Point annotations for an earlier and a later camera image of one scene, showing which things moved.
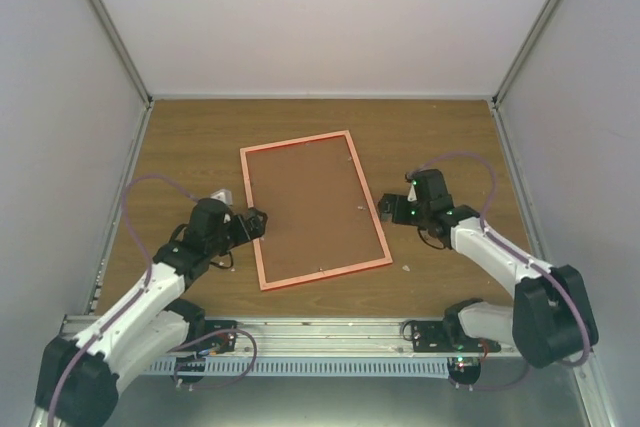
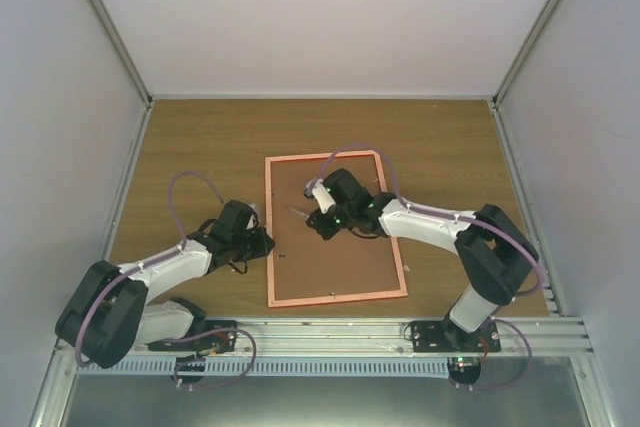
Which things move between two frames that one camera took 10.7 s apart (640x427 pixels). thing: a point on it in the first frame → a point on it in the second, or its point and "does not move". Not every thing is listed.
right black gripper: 387,202 → 327,232
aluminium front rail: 311,337 does not move
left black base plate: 223,342 does not move
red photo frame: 321,222 → 403,292
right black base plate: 448,336 does not move
